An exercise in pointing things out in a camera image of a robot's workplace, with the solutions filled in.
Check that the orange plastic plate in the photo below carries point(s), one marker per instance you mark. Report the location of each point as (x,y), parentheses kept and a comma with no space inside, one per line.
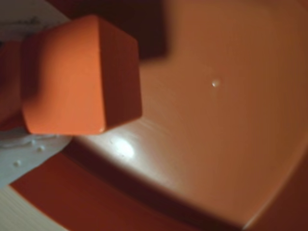
(216,120)

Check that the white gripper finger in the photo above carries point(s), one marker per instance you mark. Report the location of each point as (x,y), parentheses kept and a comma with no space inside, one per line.
(26,154)
(19,21)

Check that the orange cube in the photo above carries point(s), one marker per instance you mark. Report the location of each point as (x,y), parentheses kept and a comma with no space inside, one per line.
(72,77)

